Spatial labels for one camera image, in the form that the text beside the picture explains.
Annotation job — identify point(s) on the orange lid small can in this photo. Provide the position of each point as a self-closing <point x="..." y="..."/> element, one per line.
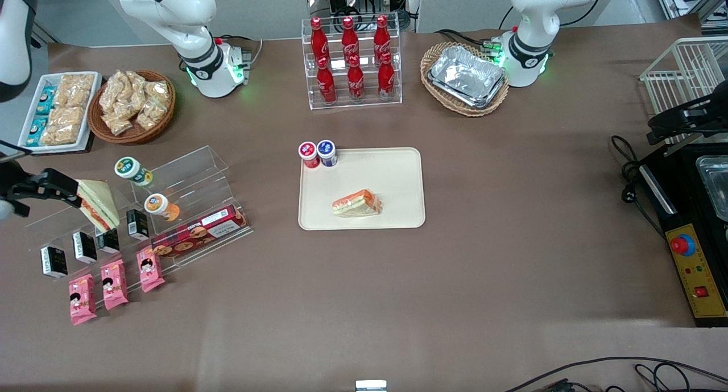
<point x="159" y="205"/>

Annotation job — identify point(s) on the brown wicker snack basket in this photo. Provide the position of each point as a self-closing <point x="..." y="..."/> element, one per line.
<point x="162" y="127"/>

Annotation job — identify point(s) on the red emergency stop button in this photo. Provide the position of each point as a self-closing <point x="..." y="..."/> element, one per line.
<point x="682" y="244"/>

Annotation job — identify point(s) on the green lid small can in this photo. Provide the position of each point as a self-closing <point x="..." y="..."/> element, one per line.
<point x="131" y="169"/>

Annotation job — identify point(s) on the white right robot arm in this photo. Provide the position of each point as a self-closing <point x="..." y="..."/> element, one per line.
<point x="187" y="16"/>

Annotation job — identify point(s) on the teal snack packet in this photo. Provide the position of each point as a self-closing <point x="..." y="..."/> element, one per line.
<point x="45" y="100"/>
<point x="37" y="131"/>

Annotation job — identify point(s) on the red lid small can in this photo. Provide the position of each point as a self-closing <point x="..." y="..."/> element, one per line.
<point x="309" y="153"/>

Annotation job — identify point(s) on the small black carton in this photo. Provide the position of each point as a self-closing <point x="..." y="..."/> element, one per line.
<point x="84" y="247"/>
<point x="108" y="241"/>
<point x="53" y="261"/>
<point x="137" y="224"/>

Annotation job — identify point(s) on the red cookie box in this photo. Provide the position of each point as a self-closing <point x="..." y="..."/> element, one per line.
<point x="199" y="231"/>

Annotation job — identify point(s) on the red cola bottle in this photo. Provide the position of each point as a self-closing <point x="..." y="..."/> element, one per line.
<point x="355" y="83"/>
<point x="381" y="38"/>
<point x="349" y="39"/>
<point x="326" y="85"/>
<point x="319" y="42"/>
<point x="386" y="80"/>

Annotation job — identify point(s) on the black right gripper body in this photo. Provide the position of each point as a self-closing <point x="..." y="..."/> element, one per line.
<point x="17" y="185"/>

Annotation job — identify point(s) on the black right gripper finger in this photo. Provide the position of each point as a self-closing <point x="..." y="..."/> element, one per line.
<point x="54" y="187"/>
<point x="20" y="208"/>

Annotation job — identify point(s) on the black sealing machine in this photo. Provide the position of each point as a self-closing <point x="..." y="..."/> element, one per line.
<point x="682" y="204"/>

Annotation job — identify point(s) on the clear acrylic tiered stand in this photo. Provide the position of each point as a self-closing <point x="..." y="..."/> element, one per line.
<point x="187" y="176"/>

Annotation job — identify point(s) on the triangle sandwich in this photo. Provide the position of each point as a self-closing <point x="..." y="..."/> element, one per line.
<point x="102" y="207"/>
<point x="355" y="204"/>

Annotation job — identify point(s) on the crispy rice snack pack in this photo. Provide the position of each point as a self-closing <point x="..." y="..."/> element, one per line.
<point x="63" y="126"/>
<point x="74" y="90"/>

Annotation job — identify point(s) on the light wicker basket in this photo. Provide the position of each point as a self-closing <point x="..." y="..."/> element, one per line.
<point x="438" y="96"/>

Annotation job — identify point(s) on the beige plastic tray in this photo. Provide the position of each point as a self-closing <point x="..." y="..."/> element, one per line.
<point x="392" y="170"/>

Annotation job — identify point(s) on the clear bag of crackers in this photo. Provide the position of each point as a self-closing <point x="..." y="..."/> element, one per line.
<point x="118" y="123"/>
<point x="136" y="87"/>
<point x="112" y="93"/>
<point x="158" y="91"/>
<point x="149" y="114"/>

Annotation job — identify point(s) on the white rectangular snack tray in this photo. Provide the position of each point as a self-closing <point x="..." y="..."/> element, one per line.
<point x="28" y="136"/>

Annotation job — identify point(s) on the silver foil tray stack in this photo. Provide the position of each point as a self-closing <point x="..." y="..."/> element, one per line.
<point x="466" y="76"/>

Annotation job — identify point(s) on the clear acrylic bottle rack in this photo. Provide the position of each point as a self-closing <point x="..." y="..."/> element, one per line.
<point x="368" y="103"/>

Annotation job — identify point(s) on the pink snack packet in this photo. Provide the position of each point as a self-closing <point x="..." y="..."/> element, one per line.
<point x="150" y="270"/>
<point x="82" y="300"/>
<point x="114" y="285"/>

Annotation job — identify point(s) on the clear container in machine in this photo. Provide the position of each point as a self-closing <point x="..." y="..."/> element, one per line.
<point x="715" y="181"/>

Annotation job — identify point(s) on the blue lid small can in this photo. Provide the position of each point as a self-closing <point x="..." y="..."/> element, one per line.
<point x="326" y="151"/>

